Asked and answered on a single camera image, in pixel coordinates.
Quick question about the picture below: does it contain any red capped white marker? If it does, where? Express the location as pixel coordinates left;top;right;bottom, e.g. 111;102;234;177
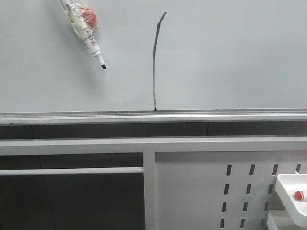
294;190;307;202

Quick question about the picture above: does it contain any white metal pegboard stand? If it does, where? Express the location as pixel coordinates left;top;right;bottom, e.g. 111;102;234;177
0;137;307;230

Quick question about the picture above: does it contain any white whiteboard with aluminium frame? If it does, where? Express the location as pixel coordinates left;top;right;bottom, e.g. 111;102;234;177
0;0;307;125

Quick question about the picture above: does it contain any black white marker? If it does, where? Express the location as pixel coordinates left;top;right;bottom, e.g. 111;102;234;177
59;0;106;70

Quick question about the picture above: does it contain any lower white plastic tray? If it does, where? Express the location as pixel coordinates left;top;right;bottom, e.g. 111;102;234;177
266;210;307;230

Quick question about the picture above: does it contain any white plastic marker tray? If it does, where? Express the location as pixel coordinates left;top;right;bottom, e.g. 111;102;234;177
275;174;307;228

